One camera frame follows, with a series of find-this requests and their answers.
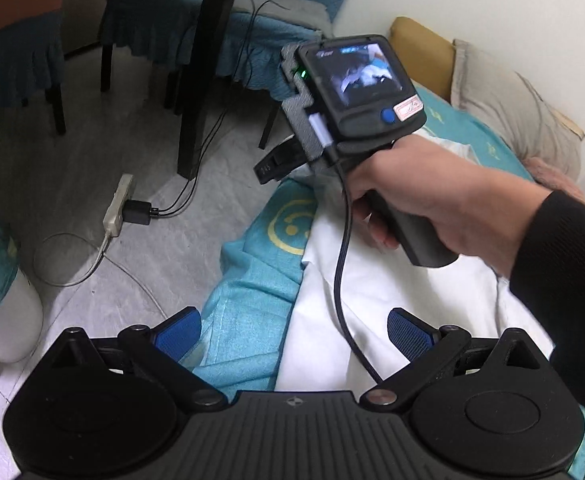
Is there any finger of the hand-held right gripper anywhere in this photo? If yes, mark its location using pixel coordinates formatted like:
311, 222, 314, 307
254, 135, 306, 186

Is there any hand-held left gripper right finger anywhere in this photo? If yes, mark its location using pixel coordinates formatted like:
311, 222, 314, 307
361, 307, 547, 409

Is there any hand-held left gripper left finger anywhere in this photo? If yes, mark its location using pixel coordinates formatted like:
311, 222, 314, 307
55, 306, 228, 410

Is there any white t-shirt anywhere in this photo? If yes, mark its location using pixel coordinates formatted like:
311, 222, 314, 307
275, 125, 557, 397

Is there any person's right forearm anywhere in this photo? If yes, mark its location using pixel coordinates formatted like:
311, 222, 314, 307
492, 175, 585, 467

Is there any person's right hand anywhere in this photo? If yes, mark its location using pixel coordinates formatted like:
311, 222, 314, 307
346, 134, 520, 271

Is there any mustard yellow cushion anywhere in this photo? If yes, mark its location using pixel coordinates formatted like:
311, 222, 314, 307
388, 16, 457, 102

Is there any teal smiley bed sheet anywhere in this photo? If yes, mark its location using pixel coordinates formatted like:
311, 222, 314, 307
192, 82, 585, 480

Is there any blue covered chair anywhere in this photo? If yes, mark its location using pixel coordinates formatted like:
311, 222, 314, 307
212, 0, 364, 151
97, 0, 214, 112

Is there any grey cloth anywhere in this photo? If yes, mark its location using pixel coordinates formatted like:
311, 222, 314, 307
232, 0, 334, 37

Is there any white table with dark legs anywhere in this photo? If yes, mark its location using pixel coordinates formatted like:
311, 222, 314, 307
0, 0, 247, 181

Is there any black charger plug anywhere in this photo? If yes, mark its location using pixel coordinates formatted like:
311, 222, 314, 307
126, 199, 161, 226

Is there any white power strip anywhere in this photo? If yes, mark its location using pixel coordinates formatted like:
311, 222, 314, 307
103, 173, 136, 238

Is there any grey pillow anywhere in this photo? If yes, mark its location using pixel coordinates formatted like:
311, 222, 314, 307
451, 38, 585, 182

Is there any white bin with teal bag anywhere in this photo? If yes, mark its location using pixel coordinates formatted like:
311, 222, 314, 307
0, 189, 44, 365

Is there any pink fluffy blanket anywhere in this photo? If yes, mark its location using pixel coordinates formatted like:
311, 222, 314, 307
523, 156, 585, 199

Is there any dark blue skirted chair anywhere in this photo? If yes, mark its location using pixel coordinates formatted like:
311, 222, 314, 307
0, 10, 69, 137

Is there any white cable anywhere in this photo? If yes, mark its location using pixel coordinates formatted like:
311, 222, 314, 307
33, 231, 172, 322

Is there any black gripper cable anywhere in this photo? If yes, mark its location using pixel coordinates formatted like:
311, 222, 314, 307
308, 112, 386, 385

